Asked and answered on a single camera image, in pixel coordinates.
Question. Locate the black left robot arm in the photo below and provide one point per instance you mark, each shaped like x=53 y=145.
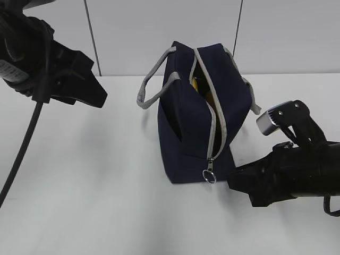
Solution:
x=34 y=64

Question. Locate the navy insulated lunch bag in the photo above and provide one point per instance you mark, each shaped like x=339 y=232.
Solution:
x=194 y=136

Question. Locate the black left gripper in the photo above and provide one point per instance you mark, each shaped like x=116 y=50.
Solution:
x=69 y=78

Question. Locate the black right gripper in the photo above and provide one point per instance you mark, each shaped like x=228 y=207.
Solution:
x=264 y=180

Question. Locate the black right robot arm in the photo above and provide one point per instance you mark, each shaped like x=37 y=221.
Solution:
x=287 y=173

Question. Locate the yellow banana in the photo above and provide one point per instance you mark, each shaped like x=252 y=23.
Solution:
x=202 y=87

